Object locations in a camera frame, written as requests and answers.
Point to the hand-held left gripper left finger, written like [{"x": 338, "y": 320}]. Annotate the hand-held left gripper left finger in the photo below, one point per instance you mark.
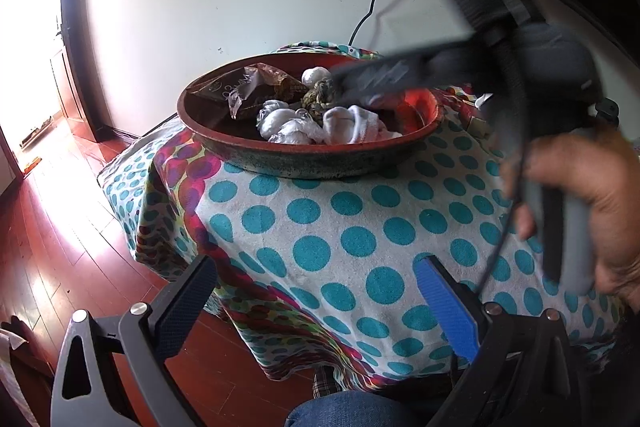
[{"x": 182, "y": 307}]

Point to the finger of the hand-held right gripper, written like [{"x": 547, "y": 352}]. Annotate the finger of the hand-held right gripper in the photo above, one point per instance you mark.
[
  {"x": 390, "y": 64},
  {"x": 380, "y": 94}
]

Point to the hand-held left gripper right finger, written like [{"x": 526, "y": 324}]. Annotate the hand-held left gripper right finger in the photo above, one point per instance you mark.
[{"x": 445, "y": 302}]

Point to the white sock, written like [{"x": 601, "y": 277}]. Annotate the white sock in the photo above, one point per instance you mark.
[
  {"x": 316, "y": 77},
  {"x": 357, "y": 124}
]

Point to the round red tray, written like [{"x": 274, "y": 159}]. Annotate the round red tray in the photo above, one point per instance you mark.
[{"x": 310, "y": 147}]

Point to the white plastic bag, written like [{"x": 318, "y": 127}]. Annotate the white plastic bag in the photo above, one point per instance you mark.
[{"x": 287, "y": 124}]

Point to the brown snack packet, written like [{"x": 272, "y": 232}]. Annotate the brown snack packet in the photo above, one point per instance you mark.
[{"x": 245, "y": 89}]

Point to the person's right hand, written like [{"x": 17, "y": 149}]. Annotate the person's right hand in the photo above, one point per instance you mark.
[{"x": 600, "y": 207}]

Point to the polka dot tablecloth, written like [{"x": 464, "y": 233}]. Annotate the polka dot tablecloth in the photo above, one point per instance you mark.
[{"x": 350, "y": 232}]

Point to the plaid cloth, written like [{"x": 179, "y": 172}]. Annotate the plaid cloth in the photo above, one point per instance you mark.
[{"x": 327, "y": 384}]

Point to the dark wooden door frame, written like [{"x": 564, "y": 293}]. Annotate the dark wooden door frame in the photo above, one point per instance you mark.
[{"x": 82, "y": 32}]

